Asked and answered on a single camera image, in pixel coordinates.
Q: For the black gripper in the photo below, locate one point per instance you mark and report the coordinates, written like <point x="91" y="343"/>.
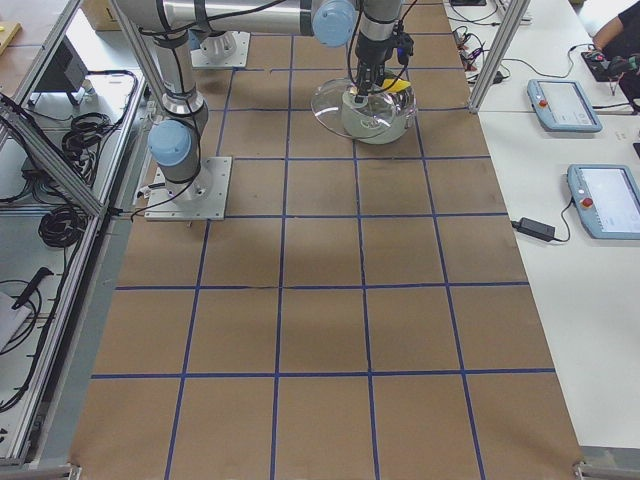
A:
<point x="371" y="51"/>

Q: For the small circuit boards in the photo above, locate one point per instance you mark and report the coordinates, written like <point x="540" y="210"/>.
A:
<point x="470" y="48"/>

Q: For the white cooking pot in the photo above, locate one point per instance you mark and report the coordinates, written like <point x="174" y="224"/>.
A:
<point x="381" y="119"/>

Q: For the glass pot lid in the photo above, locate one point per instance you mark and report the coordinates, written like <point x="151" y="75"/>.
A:
<point x="326" y="104"/>

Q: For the aluminium side frame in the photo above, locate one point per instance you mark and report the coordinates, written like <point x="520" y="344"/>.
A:
<point x="71" y="109"/>

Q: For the blue teach pendant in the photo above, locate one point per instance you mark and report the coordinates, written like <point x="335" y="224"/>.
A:
<point x="562" y="106"/>
<point x="607" y="200"/>

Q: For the black power adapter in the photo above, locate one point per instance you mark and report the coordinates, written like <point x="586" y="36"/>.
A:
<point x="535" y="229"/>

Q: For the brown paper table mat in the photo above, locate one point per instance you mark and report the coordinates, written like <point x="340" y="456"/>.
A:
<point x="361" y="312"/>

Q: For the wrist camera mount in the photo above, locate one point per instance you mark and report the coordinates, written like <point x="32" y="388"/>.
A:
<point x="404" y="47"/>

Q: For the near blue teach pendant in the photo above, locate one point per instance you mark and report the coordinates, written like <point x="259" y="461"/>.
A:
<point x="607" y="200"/>

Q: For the far blue teach pendant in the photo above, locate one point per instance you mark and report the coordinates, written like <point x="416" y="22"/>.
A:
<point x="562" y="106"/>

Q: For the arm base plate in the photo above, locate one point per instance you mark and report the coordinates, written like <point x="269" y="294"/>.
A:
<point x="236" y="60"/>
<point x="205" y="199"/>

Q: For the yellow corn cob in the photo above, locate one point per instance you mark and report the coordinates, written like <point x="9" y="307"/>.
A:
<point x="395" y="85"/>

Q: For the cardboard box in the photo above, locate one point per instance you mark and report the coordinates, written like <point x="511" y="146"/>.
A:
<point x="100" y="15"/>

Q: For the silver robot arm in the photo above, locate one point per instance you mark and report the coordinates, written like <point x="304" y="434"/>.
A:
<point x="174" y="142"/>
<point x="215" y="44"/>

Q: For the aluminium frame post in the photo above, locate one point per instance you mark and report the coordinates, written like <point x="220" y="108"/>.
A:
<point x="500" y="44"/>

